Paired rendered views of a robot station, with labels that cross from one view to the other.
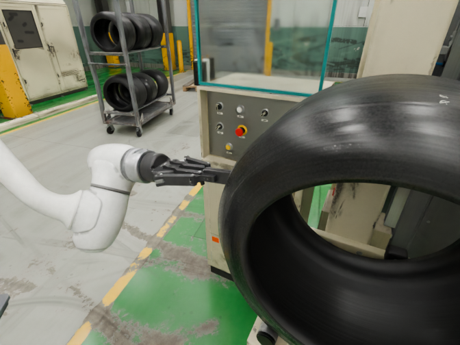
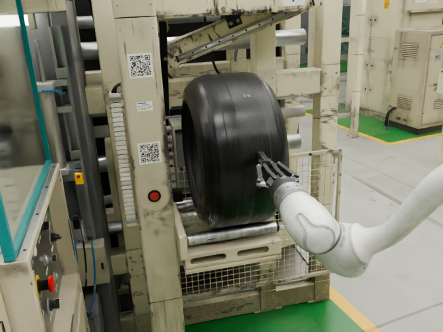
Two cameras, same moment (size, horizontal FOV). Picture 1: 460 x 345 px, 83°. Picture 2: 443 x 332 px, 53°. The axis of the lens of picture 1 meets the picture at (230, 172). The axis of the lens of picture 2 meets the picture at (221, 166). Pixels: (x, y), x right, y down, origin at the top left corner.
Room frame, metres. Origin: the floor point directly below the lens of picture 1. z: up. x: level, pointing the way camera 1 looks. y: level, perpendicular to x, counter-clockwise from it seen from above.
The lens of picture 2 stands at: (1.41, 0.92, 1.69)
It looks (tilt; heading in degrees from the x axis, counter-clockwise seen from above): 20 degrees down; 230
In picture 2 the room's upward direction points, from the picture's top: 3 degrees counter-clockwise
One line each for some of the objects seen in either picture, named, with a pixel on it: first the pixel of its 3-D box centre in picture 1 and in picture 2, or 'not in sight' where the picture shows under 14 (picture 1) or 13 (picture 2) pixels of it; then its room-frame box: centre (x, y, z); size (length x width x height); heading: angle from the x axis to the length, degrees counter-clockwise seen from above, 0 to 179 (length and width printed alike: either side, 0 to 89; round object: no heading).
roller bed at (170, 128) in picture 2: not in sight; (153, 156); (0.43, -0.72, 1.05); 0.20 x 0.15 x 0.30; 152
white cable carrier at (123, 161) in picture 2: not in sight; (124, 161); (0.74, -0.40, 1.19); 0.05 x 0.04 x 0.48; 62
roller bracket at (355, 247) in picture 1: (349, 254); (177, 222); (0.57, -0.37, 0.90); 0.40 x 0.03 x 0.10; 62
